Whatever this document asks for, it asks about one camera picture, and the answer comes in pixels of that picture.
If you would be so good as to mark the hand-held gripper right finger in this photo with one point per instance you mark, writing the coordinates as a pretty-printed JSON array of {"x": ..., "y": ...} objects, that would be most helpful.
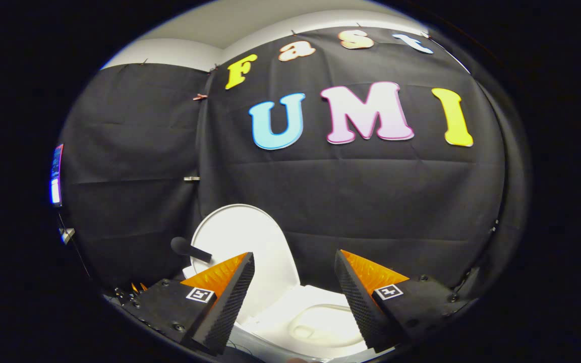
[{"x": 358, "y": 307}]

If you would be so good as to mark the small red clip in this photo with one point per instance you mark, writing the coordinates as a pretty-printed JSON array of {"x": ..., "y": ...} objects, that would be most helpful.
[{"x": 199, "y": 97}]

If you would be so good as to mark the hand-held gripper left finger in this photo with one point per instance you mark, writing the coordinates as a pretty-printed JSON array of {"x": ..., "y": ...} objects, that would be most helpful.
[{"x": 230, "y": 307}]

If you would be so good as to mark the white toilet with tank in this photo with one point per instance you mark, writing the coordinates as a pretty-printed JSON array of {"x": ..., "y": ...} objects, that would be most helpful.
[{"x": 328, "y": 326}]

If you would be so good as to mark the white toilet seat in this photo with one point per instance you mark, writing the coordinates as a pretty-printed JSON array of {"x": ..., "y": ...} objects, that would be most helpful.
[{"x": 275, "y": 315}]

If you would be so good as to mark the lit monitor screen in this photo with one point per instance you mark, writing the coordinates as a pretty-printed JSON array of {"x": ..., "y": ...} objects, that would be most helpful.
[{"x": 57, "y": 174}]

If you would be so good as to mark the black backdrop cloth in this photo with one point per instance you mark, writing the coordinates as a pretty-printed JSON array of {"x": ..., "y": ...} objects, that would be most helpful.
[{"x": 346, "y": 191}]

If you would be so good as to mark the black round-headed stick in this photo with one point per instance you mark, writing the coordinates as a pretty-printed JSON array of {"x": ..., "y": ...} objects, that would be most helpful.
[{"x": 180, "y": 245}]

